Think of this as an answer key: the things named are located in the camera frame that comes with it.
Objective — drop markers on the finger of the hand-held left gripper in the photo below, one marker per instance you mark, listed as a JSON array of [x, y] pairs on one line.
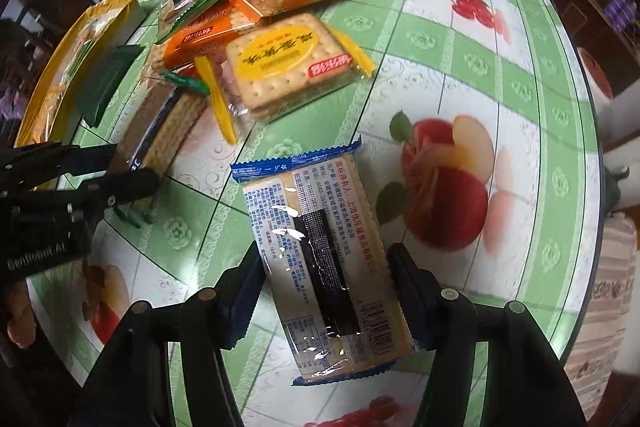
[[125, 187], [75, 157]]

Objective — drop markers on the purple bottle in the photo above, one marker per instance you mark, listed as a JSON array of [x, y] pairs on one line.
[[628, 14], [614, 9]]

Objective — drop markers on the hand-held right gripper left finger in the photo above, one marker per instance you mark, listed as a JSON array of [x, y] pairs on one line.
[[244, 299]]

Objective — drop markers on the small orange cracker packet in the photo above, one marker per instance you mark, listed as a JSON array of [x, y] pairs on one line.
[[200, 39]]

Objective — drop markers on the yellow taped cardboard box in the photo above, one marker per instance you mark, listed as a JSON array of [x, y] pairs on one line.
[[127, 27]]

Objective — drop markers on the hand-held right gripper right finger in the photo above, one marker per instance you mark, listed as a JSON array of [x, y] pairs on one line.
[[406, 292]]

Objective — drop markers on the round cracker packet green label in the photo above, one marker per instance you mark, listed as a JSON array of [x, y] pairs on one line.
[[87, 34]]

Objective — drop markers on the brown wafer packet green ends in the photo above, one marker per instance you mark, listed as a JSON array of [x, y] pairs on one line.
[[160, 132]]

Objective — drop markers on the striped woven cloth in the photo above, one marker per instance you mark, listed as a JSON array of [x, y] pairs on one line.
[[605, 297]]

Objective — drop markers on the square cracker packet yellow label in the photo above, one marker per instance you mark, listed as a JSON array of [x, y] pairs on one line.
[[275, 62]]

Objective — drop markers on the white and red roll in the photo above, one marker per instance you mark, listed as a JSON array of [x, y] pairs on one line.
[[595, 92]]

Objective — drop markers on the person's left hand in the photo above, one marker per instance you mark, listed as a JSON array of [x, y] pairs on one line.
[[19, 314]]

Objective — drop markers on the dark green snack packet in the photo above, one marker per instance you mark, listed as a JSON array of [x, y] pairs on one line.
[[107, 82]]

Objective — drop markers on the blue edged cracker packet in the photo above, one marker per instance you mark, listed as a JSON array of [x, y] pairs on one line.
[[325, 257]]

